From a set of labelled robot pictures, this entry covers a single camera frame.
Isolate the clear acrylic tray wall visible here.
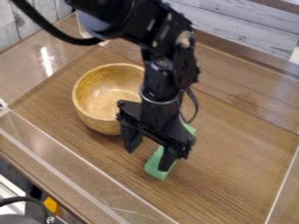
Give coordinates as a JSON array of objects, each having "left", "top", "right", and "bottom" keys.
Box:
[{"left": 0, "top": 105, "right": 179, "bottom": 224}]

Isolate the green rectangular block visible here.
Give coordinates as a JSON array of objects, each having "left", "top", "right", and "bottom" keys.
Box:
[{"left": 144, "top": 122, "right": 197, "bottom": 181}]

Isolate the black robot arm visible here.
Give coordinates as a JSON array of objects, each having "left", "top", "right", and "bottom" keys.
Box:
[{"left": 11, "top": 0, "right": 201, "bottom": 172}]

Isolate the yellow and black device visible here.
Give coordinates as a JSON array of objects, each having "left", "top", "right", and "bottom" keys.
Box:
[{"left": 24, "top": 185, "right": 77, "bottom": 224}]

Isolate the black cable bottom left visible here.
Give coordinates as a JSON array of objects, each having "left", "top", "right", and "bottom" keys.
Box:
[{"left": 0, "top": 195, "right": 51, "bottom": 224}]

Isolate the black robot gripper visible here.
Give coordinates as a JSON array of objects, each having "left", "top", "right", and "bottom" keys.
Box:
[{"left": 116, "top": 93, "right": 195, "bottom": 172}]

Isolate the brown wooden bowl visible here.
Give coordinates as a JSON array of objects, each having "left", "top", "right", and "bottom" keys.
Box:
[{"left": 71, "top": 63, "right": 145, "bottom": 136}]

